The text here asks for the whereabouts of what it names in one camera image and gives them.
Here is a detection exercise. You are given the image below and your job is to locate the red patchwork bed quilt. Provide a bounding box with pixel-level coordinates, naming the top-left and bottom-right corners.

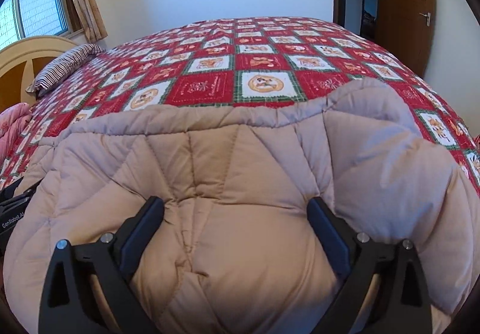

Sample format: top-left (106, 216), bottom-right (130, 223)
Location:
top-left (1, 17), bottom-right (479, 186)

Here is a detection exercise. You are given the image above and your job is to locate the pink folded blanket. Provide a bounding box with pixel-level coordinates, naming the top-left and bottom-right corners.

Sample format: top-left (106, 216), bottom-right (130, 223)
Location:
top-left (0, 102), bottom-right (32, 163)

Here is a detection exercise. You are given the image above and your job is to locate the brown wooden door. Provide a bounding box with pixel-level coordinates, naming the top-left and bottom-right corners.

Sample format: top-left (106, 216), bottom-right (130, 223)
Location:
top-left (375, 0), bottom-right (436, 77)

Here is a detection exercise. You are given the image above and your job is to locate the silver door handle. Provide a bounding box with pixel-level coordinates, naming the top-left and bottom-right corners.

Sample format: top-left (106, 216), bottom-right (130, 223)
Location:
top-left (419, 12), bottom-right (432, 27)

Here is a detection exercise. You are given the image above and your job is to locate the lilac quilted puffer jacket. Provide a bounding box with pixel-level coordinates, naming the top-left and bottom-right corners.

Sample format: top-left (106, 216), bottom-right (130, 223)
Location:
top-left (3, 78), bottom-right (479, 333)

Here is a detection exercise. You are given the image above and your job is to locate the cream wooden headboard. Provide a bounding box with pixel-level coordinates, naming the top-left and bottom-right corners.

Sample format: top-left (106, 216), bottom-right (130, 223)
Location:
top-left (0, 36), bottom-right (78, 111)

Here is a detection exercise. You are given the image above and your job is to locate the striped pillow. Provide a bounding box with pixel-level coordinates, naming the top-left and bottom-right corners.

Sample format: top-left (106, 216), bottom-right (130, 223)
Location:
top-left (25, 43), bottom-right (105, 98)

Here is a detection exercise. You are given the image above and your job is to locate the blue framed window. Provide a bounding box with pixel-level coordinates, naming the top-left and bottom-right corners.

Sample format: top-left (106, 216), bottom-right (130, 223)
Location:
top-left (1, 0), bottom-right (74, 48)

